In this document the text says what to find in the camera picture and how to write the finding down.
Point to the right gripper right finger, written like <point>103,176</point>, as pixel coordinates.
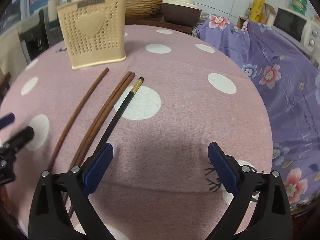
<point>271,217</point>

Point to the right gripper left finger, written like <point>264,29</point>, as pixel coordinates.
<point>49,219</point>

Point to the black gold-band chopstick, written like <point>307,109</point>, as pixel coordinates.
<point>117,112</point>

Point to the pink polka dot tablecloth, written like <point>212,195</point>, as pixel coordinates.
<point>160,184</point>

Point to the water dispenser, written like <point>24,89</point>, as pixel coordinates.
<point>39,32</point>

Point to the purple floral cloth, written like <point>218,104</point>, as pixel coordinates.
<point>288,84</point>

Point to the cream plastic utensil holder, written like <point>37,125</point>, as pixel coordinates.
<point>93,31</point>

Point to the woven basin sink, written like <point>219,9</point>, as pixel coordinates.
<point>143,9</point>

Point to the white microwave oven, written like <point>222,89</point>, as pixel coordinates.
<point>302,32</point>

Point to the yellow roll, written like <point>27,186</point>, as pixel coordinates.
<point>256,10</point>

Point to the dark wooden counter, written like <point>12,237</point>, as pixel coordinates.
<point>161,24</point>

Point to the white brown rice cooker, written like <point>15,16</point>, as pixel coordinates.
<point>181,12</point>

